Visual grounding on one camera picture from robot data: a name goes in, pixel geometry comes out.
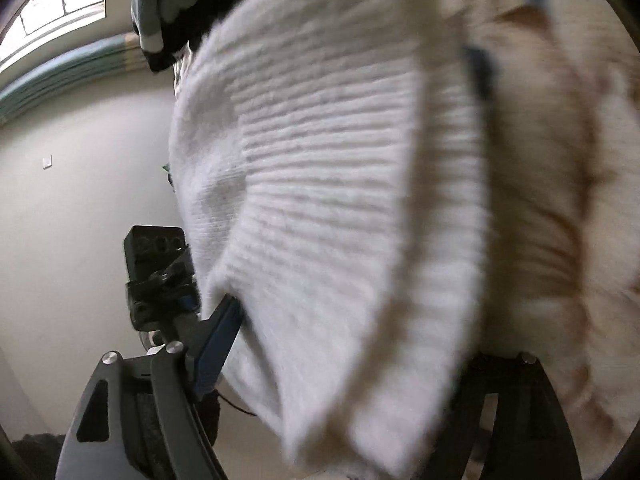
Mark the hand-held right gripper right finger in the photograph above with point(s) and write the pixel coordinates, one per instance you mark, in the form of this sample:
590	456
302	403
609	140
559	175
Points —
525	410

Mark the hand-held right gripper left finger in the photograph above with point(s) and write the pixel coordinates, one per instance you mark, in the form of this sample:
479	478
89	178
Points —
220	340

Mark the white knit sweater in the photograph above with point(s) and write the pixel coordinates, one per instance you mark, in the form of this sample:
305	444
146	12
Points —
325	210

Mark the striped curtain valance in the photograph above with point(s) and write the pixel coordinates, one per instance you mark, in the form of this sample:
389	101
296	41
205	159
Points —
65	75

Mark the dark fuzzy cloth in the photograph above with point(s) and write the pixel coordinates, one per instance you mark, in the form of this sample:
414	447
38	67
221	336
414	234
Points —
35	455

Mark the floral printed blanket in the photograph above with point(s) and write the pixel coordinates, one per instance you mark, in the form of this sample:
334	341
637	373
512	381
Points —
550	185

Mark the teal striped cloth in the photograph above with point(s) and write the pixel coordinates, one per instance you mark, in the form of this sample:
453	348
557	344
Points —
155	10

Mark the window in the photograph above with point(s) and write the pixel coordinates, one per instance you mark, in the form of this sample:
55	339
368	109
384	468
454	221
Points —
55	5

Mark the white wall switch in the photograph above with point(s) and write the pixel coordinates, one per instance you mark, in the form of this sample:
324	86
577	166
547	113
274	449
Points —
47	161

